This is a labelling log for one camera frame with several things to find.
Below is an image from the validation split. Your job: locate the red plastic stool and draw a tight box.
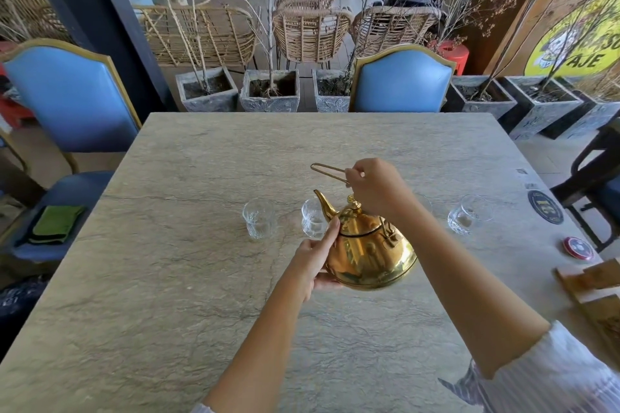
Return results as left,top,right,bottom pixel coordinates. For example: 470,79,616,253
428,39,471,76
0,39,37,130

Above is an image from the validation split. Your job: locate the person's left hand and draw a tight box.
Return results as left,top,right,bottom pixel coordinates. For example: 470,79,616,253
283,216,343,303

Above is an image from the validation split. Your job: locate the person's right hand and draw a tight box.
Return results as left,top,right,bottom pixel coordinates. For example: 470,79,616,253
344,157,418,225

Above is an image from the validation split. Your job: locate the red round sticker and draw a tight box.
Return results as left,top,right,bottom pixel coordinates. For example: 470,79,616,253
561,236,595,262

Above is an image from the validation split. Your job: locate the wooden tissue box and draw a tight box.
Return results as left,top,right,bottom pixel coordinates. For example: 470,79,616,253
579,294,620,370

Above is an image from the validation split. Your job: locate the gold metal teapot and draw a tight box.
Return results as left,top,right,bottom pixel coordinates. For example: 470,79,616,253
309,162,419,291

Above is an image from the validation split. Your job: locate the row of potted bare trees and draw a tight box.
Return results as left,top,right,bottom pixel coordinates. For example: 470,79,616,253
145,0,620,141

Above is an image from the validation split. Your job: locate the green folded cloth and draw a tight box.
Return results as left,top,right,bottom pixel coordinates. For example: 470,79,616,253
28,204,87,245

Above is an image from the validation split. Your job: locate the blue gold-framed chair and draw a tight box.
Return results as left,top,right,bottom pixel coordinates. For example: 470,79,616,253
0,38,143,266
594,187,620,226
348,43,457,114

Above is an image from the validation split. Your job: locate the person's left forearm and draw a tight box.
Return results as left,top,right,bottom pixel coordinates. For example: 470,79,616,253
191,277,311,413

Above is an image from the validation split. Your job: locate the beige marble table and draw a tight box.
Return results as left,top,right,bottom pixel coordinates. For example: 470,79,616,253
0,111,620,413

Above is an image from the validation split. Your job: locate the black trash bin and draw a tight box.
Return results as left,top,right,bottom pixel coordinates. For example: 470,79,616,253
0,274,52,363

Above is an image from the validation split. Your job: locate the group of rattan chairs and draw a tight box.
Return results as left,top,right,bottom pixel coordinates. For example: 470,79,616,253
0,0,444,70

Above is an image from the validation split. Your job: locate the black round sticker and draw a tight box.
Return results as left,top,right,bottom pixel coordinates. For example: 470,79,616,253
526,190,565,226

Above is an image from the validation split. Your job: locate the grey black-legged table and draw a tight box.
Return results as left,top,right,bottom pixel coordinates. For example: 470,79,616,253
551,110,620,254

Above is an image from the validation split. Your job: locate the wooden board with yellow sign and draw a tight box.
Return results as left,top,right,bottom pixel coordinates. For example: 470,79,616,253
484,0,620,79

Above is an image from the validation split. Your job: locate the person's right forearm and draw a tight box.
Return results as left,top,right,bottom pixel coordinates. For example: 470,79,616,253
395,199,620,413

